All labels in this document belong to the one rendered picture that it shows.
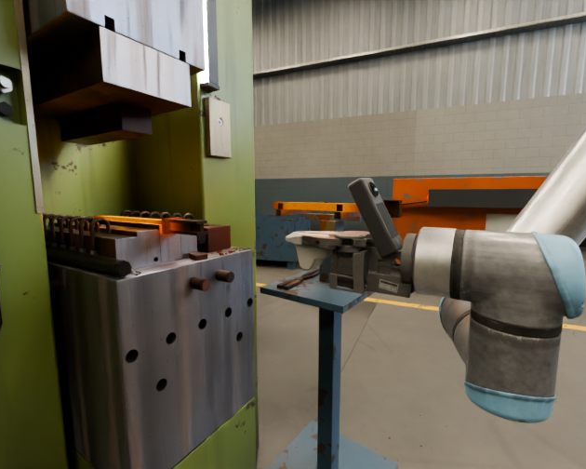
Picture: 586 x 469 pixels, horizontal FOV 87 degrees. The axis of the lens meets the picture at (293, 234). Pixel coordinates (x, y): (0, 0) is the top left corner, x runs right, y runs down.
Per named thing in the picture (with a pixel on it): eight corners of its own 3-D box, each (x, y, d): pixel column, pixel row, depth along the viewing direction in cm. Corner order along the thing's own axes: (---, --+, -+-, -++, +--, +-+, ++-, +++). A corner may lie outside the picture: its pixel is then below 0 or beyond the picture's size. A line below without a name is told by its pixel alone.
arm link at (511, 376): (521, 381, 45) (529, 297, 43) (572, 443, 34) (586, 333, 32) (449, 372, 47) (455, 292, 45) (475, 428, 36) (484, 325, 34)
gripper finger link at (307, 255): (276, 268, 52) (326, 275, 47) (276, 233, 51) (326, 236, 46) (286, 264, 54) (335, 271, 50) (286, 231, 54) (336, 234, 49)
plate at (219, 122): (231, 157, 103) (230, 103, 100) (210, 154, 95) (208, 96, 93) (227, 158, 104) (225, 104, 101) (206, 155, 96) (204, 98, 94)
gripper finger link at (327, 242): (297, 246, 48) (352, 251, 43) (297, 235, 47) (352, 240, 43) (312, 242, 52) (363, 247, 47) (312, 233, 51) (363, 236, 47)
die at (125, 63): (192, 107, 73) (190, 64, 72) (102, 81, 56) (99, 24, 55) (99, 127, 95) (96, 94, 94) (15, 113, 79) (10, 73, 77)
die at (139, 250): (197, 255, 78) (195, 221, 77) (117, 272, 61) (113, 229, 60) (107, 241, 100) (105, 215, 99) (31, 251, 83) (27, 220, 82)
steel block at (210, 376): (255, 395, 93) (253, 248, 87) (132, 502, 61) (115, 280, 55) (143, 347, 122) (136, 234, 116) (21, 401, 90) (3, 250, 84)
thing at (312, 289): (392, 280, 115) (392, 274, 115) (342, 314, 83) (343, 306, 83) (323, 269, 133) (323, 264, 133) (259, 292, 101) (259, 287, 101)
